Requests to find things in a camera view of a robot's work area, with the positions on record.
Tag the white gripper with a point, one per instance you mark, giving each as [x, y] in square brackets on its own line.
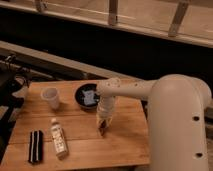
[104, 111]

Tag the dark red pepper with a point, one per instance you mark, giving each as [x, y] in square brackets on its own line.
[102, 127]

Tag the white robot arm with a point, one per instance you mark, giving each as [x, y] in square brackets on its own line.
[175, 106]

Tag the black bowl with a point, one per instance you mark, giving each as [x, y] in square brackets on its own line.
[86, 96]

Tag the small white bottle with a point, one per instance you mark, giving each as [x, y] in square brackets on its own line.
[58, 139]

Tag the white plastic cup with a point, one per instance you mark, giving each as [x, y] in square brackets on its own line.
[51, 96]

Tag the black equipment at left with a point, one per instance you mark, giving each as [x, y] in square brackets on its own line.
[14, 85]

